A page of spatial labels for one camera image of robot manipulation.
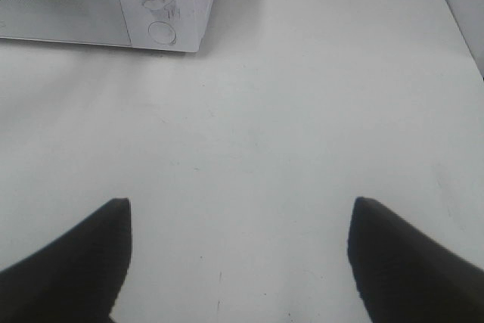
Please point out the white microwave door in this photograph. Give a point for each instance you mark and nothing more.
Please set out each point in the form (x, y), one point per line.
(76, 21)

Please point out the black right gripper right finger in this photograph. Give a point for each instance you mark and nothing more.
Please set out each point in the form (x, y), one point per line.
(402, 275)

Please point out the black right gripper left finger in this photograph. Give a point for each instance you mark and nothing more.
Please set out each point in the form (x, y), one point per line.
(75, 278)

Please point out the round microwave door button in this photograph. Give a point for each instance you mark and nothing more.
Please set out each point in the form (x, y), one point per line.
(162, 33)

